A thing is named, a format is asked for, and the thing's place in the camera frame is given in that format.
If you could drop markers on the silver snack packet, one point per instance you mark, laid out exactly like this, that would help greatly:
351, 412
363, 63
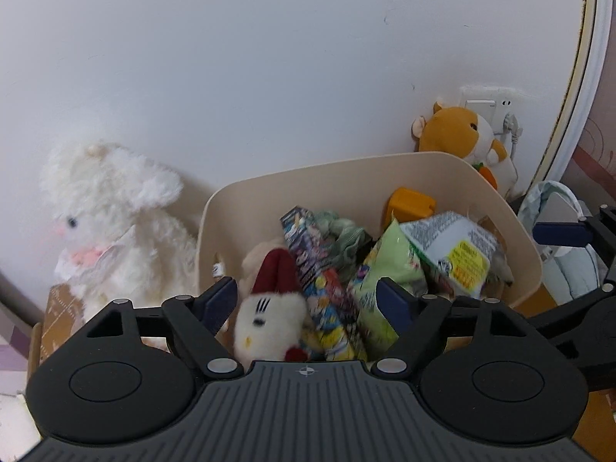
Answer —
447, 236

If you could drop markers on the light green snack packet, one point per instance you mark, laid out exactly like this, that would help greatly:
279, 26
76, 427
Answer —
380, 260

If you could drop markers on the light blue blanket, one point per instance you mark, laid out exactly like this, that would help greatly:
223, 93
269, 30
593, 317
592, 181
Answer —
563, 274

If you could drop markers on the green sock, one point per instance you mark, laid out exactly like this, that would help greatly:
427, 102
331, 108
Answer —
344, 231

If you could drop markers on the white door frame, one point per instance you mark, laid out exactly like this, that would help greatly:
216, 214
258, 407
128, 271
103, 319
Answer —
592, 57

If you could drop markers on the white fluffy lamb plush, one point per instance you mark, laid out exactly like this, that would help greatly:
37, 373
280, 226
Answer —
120, 231

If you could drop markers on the beige plastic basket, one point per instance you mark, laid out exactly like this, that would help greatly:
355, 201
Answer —
337, 178

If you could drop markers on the colourful cartoon packet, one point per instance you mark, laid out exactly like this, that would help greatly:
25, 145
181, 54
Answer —
332, 317

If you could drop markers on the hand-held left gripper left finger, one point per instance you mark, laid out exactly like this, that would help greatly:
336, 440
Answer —
221, 301

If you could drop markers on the orange box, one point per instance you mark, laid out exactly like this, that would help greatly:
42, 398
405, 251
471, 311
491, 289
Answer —
409, 202

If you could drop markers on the orange hamster plush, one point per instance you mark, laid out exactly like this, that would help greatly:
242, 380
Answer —
452, 130

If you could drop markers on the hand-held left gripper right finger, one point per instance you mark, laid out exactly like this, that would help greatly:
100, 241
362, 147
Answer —
392, 301

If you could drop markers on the wooden desktop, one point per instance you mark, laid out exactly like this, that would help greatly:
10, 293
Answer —
596, 423

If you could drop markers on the white wall socket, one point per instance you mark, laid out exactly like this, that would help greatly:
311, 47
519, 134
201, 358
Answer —
500, 98

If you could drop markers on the white plush with red hat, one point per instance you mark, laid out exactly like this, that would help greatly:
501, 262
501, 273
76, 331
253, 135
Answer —
264, 317

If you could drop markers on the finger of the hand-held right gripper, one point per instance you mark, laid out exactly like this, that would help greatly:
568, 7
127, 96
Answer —
584, 320
558, 234

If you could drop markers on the small white fluffy plush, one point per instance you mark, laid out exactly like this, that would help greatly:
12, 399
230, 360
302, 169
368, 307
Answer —
500, 269

